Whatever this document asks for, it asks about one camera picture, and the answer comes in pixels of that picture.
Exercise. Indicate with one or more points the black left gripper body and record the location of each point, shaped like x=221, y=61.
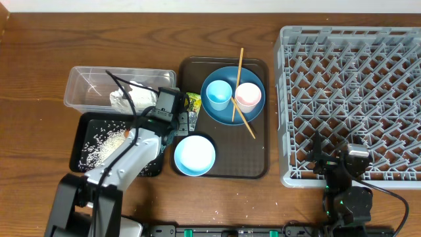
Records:
x=181, y=126

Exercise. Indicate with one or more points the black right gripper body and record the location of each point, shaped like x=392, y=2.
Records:
x=332, y=162

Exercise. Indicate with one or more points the yellow green snack wrapper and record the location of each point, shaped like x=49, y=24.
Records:
x=194, y=105

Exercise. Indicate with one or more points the white napkin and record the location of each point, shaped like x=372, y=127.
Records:
x=142, y=98
x=119, y=101

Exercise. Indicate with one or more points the light blue bowl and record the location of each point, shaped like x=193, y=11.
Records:
x=194, y=155

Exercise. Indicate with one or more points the light blue cup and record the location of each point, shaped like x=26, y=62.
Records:
x=219, y=94

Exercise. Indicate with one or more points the pink cup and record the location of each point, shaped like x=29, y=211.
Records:
x=247, y=96

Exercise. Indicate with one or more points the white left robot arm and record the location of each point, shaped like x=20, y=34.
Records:
x=91, y=205

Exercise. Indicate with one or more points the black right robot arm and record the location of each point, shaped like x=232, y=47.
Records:
x=348, y=206

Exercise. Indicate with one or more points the grey dishwasher rack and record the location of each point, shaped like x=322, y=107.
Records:
x=349, y=84

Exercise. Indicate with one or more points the wooden chopstick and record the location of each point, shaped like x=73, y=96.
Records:
x=238, y=78
x=243, y=118

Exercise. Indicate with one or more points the dark blue plate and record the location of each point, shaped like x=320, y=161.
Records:
x=229, y=75

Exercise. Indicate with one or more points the black plastic tray bin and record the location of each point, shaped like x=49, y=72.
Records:
x=81, y=132

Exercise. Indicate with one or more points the brown serving tray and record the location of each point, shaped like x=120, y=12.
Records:
x=238, y=155

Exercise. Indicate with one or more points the pile of white rice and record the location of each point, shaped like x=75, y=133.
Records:
x=102, y=138

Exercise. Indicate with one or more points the clear plastic bin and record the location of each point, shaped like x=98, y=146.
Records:
x=88, y=87

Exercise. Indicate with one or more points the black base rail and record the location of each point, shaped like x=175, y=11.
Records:
x=289, y=230

